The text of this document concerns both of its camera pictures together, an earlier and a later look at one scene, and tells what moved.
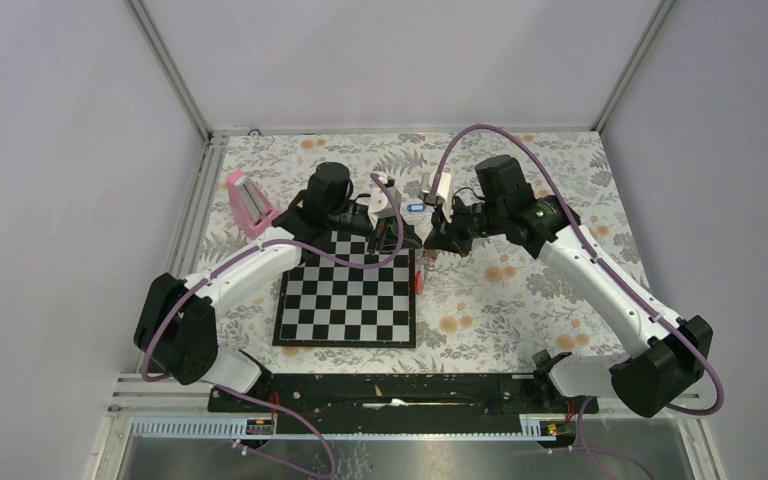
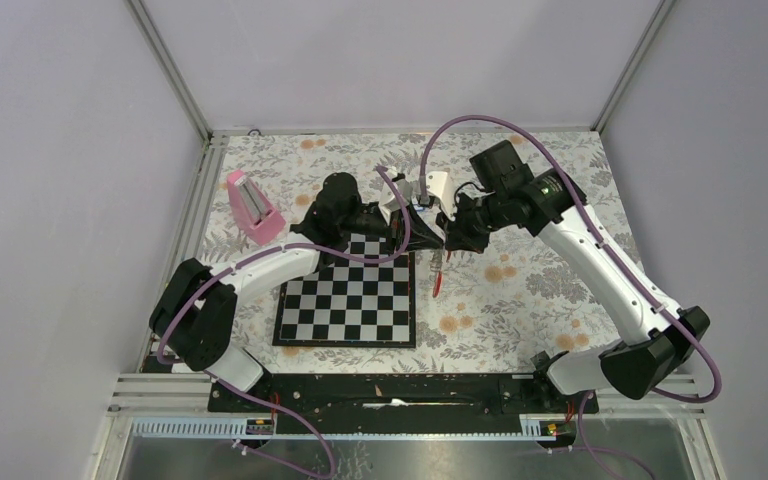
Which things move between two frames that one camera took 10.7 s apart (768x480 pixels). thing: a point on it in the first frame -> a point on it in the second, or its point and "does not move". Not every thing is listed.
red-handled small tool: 419,283 -> 435,264
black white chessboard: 321,305 does not move
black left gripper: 493,314 does not move
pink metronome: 251,210 does not move
